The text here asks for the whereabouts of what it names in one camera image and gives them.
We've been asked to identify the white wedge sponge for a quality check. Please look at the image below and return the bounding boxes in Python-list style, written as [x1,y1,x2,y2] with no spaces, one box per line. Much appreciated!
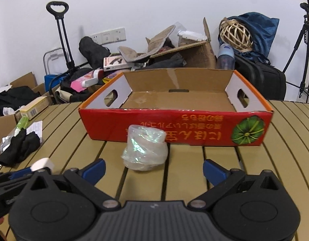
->
[30,157,54,172]

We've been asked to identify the black cloth on table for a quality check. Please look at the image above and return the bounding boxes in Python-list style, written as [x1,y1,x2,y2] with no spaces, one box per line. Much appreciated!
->
[0,128,40,167]

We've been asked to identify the green white tube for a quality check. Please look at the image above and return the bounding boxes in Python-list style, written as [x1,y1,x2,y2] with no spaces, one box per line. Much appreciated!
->
[14,116,29,137]

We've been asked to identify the yellow small carton box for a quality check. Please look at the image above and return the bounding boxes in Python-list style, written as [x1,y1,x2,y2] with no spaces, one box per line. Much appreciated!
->
[19,96,50,120]

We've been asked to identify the red fruit cardboard box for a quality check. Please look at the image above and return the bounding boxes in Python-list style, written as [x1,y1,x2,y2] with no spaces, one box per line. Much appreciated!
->
[79,67,273,146]

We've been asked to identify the tan folding slat table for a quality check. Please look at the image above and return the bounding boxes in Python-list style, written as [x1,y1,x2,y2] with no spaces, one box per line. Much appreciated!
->
[15,101,309,240]

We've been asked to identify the black suitcase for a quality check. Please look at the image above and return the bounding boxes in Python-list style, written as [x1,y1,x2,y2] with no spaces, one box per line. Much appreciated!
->
[235,54,287,101]

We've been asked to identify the blue water bottle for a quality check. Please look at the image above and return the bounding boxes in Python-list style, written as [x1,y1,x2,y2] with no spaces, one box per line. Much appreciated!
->
[217,43,235,70]

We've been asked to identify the open brown cardboard box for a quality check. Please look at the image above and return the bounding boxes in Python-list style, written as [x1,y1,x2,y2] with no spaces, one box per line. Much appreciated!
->
[149,18,217,69]

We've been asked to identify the woven rattan ball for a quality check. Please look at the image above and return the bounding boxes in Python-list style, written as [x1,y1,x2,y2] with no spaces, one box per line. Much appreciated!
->
[219,18,254,52]

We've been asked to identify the dark blue fabric bag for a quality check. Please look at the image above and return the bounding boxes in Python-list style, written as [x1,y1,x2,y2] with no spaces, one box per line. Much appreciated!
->
[218,12,280,64]

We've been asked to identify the black bag by wall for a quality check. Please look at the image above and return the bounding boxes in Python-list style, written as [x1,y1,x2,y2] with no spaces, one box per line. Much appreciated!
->
[79,37,110,69]

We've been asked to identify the white wall socket panel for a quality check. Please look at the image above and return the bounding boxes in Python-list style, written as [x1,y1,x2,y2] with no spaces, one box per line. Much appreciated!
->
[90,27,126,45]

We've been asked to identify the black camera tripod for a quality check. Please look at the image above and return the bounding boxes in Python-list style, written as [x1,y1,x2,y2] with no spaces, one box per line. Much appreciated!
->
[282,0,309,103]

